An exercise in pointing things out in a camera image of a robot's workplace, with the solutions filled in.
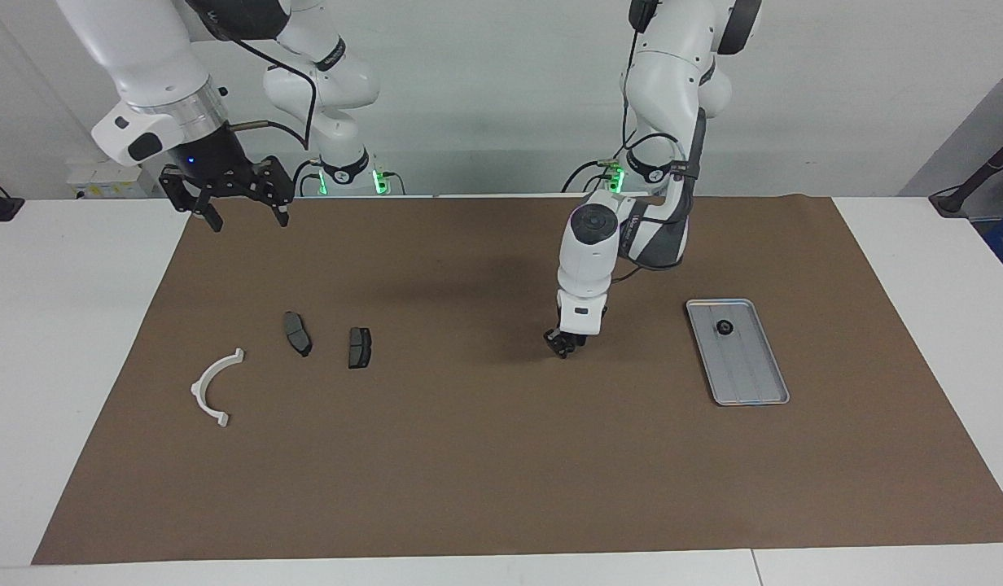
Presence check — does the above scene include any silver metal tray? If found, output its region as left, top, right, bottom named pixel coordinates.
left=685, top=299, right=791, bottom=407

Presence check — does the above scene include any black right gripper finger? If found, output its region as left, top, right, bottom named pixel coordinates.
left=160, top=165, right=224, bottom=234
left=245, top=156, right=296, bottom=228

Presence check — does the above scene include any black table clamp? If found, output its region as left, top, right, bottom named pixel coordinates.
left=0, top=171, right=24, bottom=222

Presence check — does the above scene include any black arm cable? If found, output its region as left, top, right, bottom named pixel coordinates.
left=607, top=0, right=698, bottom=284
left=225, top=33, right=318, bottom=151

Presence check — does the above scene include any brown table mat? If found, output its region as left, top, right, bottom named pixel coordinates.
left=31, top=194, right=1003, bottom=566

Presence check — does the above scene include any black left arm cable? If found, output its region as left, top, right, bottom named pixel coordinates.
left=607, top=0, right=698, bottom=284

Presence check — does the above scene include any dark grey curved brake pad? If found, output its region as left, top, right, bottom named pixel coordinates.
left=283, top=312, right=313, bottom=358

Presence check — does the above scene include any black left base cable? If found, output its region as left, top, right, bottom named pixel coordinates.
left=561, top=156, right=626, bottom=195

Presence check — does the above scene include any white wall socket box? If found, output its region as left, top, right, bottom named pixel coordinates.
left=66, top=159, right=164, bottom=200

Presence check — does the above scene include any white curved plastic bracket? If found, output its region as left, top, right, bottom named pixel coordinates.
left=191, top=348, right=246, bottom=429

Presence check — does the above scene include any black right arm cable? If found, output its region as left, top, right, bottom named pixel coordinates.
left=225, top=33, right=318, bottom=151

